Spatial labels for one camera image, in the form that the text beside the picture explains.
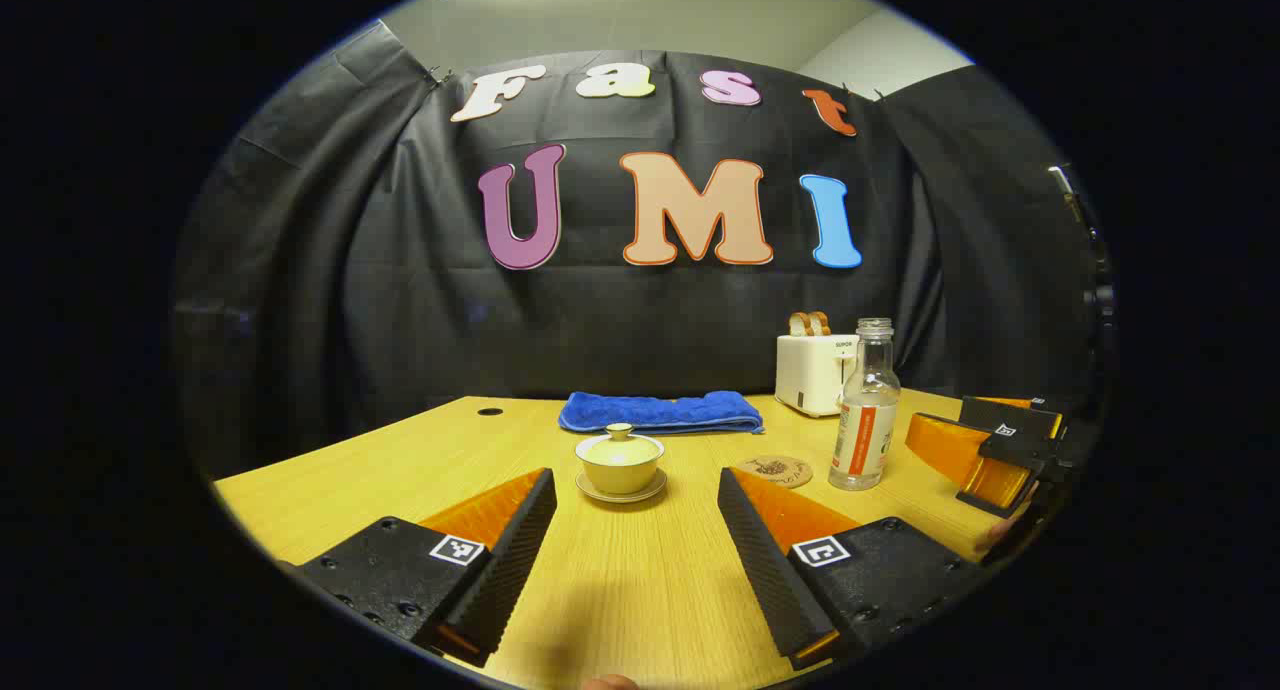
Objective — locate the cream teacup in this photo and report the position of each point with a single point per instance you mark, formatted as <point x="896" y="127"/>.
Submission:
<point x="620" y="478"/>

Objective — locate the cream teacup lid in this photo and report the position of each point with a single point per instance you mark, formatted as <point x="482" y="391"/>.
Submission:
<point x="620" y="448"/>

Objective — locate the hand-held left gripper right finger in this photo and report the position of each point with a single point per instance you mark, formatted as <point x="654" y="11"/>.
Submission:
<point x="770" y="570"/>

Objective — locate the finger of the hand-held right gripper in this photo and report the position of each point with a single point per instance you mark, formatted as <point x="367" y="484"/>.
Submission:
<point x="960" y="455"/>
<point x="1010" y="415"/>

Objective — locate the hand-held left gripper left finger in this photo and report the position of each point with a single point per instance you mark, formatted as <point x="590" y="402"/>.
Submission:
<point x="515" y="560"/>

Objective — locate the cream saucer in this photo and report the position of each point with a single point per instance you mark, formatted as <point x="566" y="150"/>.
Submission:
<point x="600" y="494"/>

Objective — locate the round cork coaster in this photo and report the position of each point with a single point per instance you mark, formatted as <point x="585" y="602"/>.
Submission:
<point x="775" y="470"/>

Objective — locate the clear water bottle orange label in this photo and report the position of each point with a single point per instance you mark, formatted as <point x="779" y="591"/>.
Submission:
<point x="865" y="440"/>

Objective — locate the white toaster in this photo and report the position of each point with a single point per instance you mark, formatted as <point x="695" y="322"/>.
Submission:
<point x="810" y="375"/>

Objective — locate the black backdrop cloth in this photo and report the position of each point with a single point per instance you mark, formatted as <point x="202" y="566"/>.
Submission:
<point x="400" y="300"/>

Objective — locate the blue towel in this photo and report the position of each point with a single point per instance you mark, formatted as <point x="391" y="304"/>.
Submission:
<point x="660" y="412"/>

